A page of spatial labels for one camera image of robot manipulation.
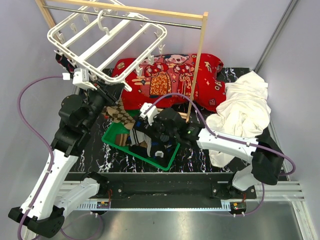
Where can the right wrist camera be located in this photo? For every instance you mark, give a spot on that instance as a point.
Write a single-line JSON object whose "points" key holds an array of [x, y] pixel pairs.
{"points": [[147, 112]]}

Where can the brown striped sock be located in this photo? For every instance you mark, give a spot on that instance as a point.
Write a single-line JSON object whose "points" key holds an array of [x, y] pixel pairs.
{"points": [[125, 140]]}

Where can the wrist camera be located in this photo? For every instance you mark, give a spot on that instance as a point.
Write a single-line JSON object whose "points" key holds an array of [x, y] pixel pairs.
{"points": [[80, 79], [147, 112]]}

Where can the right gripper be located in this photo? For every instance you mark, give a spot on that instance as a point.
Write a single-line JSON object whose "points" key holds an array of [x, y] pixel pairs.
{"points": [[152, 127]]}

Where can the black base crossbar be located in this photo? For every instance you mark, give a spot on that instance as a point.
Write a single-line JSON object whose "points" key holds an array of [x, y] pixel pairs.
{"points": [[125, 184]]}

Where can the white crumpled cloth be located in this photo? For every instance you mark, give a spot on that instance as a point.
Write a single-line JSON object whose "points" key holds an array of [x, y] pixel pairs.
{"points": [[245, 112]]}

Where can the metal hanging rod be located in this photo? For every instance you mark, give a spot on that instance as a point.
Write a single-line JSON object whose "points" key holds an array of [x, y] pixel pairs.
{"points": [[142, 20]]}

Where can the beige argyle sock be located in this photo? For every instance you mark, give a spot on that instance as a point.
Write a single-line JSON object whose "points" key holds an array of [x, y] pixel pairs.
{"points": [[118, 114]]}

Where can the black blue sports sock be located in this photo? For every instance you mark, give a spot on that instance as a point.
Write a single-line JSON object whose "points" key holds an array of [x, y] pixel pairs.
{"points": [[150, 144]]}

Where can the green plastic basket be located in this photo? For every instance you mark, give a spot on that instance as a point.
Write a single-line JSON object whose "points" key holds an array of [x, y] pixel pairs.
{"points": [[109, 138]]}

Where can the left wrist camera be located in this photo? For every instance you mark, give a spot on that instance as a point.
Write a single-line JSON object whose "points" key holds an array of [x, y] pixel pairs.
{"points": [[80, 79]]}

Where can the wooden clothes rack frame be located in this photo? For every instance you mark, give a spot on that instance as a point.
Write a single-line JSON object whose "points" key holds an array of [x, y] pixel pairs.
{"points": [[111, 27]]}

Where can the red printed pillow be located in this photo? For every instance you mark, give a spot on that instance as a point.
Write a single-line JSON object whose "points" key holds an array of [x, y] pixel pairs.
{"points": [[169, 74]]}

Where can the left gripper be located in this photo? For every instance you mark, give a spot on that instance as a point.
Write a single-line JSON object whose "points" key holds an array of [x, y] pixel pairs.
{"points": [[111, 93]]}

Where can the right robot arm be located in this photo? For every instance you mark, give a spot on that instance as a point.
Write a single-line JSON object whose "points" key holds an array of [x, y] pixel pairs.
{"points": [[262, 154]]}

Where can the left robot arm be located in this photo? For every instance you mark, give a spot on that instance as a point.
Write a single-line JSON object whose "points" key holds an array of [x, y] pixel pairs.
{"points": [[44, 212]]}

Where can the navy santa christmas sock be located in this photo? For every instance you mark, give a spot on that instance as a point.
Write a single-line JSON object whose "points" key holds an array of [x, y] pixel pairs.
{"points": [[66, 63]]}

